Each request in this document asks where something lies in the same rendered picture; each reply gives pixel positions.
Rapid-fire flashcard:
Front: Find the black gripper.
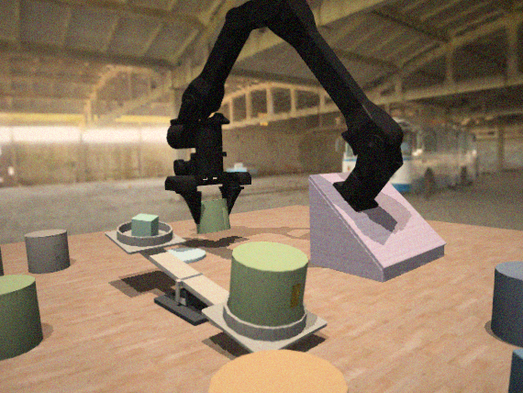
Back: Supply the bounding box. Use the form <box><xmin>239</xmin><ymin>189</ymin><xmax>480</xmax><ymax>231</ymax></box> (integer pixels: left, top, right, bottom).
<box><xmin>164</xmin><ymin>147</ymin><xmax>251</xmax><ymax>224</ymax></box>

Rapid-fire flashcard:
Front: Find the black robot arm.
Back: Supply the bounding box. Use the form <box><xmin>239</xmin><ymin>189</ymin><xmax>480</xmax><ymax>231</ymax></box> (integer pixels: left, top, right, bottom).
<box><xmin>166</xmin><ymin>0</ymin><xmax>404</xmax><ymax>212</ymax></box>

